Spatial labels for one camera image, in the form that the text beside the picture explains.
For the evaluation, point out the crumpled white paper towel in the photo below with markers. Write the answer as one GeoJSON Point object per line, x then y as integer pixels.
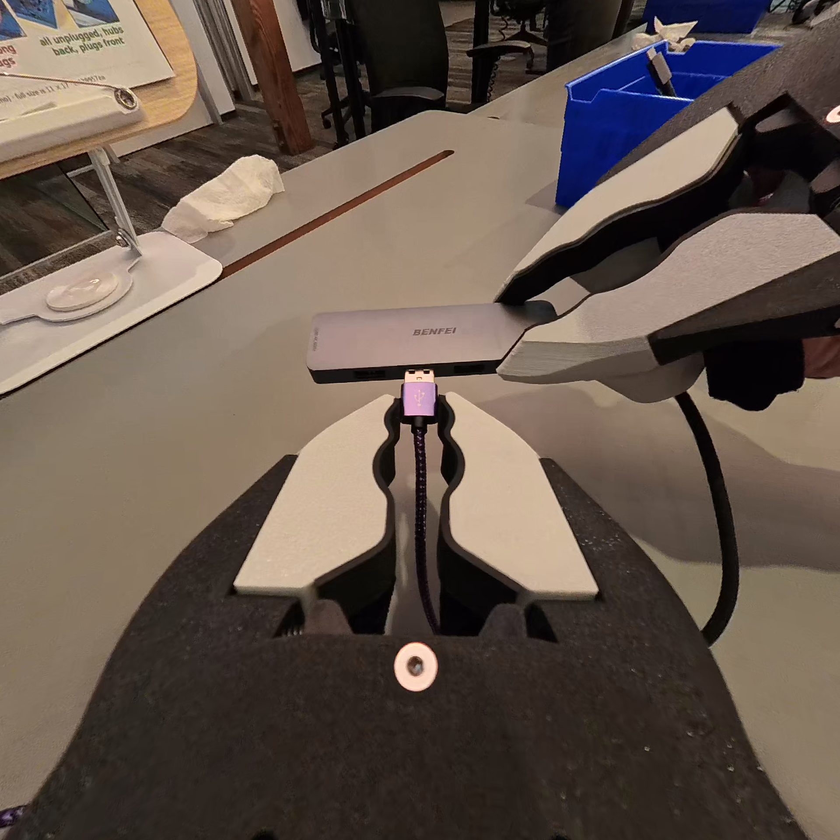
{"type": "Point", "coordinates": [223, 197]}

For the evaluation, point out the small crumpled white tissue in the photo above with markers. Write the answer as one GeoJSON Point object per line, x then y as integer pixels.
{"type": "Point", "coordinates": [669, 33]}

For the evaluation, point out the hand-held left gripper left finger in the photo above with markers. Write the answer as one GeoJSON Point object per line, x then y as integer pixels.
{"type": "Point", "coordinates": [328, 512]}

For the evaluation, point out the printed instruction sheet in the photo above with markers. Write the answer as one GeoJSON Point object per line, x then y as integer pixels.
{"type": "Point", "coordinates": [98, 39]}

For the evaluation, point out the black office chair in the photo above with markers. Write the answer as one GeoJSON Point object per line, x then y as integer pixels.
{"type": "Point", "coordinates": [502, 56]}
{"type": "Point", "coordinates": [400, 46]}

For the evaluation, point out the dark slim divider panel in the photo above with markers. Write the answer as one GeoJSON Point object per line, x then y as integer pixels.
{"type": "Point", "coordinates": [661, 75]}

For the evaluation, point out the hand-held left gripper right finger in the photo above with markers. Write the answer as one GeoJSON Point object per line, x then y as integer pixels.
{"type": "Point", "coordinates": [512, 512]}

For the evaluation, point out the wooden post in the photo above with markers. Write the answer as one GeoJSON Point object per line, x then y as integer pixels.
{"type": "Point", "coordinates": [275, 72]}

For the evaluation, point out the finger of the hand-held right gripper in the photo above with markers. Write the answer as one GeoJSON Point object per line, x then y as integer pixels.
{"type": "Point", "coordinates": [722, 282]}
{"type": "Point", "coordinates": [623, 190]}

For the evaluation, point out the wooden document stand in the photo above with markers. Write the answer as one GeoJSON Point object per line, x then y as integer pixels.
{"type": "Point", "coordinates": [170, 269]}

